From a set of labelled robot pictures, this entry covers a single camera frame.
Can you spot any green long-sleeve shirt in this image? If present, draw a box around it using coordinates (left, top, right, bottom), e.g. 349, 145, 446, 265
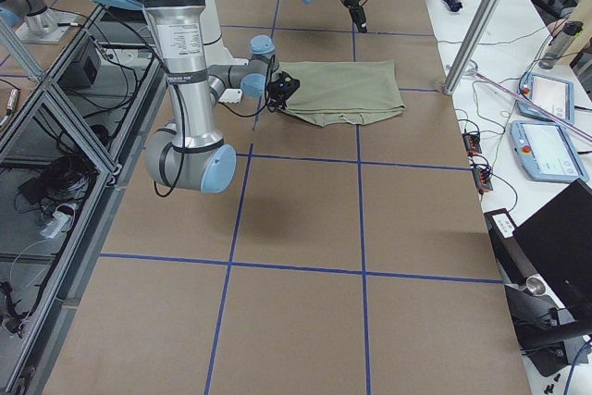
282, 60, 406, 128

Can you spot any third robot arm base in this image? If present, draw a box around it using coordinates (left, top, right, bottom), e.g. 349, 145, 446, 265
1, 0, 79, 43

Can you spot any white reacher grabber stick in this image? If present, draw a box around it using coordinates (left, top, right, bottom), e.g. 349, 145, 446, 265
464, 68, 592, 143

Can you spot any upper blue teach pendant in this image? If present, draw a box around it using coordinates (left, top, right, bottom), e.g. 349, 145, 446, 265
518, 72, 574, 124

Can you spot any blue teach pendant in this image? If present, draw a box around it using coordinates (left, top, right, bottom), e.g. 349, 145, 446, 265
510, 120, 589, 183
518, 72, 574, 124

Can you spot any lower blue teach pendant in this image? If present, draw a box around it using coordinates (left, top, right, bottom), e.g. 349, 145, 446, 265
510, 120, 589, 183

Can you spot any black box with label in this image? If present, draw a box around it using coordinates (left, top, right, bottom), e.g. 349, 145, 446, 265
484, 208, 528, 284

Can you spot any black monitor stand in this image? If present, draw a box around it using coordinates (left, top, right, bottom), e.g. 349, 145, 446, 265
504, 285, 591, 376

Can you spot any aluminium frame post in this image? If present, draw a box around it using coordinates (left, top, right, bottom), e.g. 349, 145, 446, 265
442, 0, 500, 95

